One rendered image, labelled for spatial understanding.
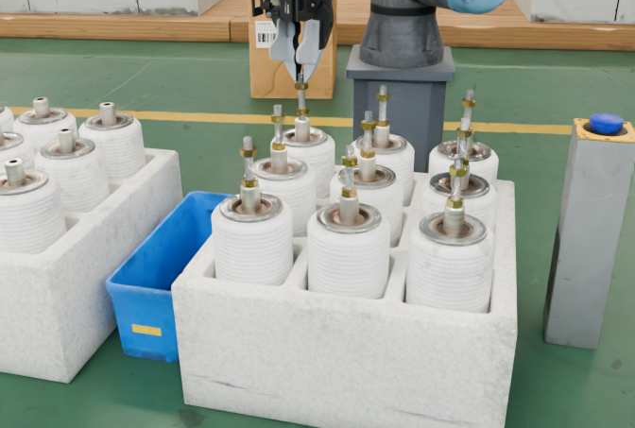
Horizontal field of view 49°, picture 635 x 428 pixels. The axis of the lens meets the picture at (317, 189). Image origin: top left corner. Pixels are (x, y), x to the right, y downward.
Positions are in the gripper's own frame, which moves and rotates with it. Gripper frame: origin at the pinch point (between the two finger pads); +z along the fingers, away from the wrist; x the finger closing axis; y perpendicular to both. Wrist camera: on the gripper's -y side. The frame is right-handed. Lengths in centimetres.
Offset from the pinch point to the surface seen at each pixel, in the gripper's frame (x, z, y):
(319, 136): 2.4, 9.8, -0.5
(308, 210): 7.8, 14.8, 12.6
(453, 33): -31, 30, -162
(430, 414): 30.5, 30.0, 24.8
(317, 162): 4.1, 12.1, 3.2
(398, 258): 21.7, 17.2, 14.8
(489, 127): 6, 35, -85
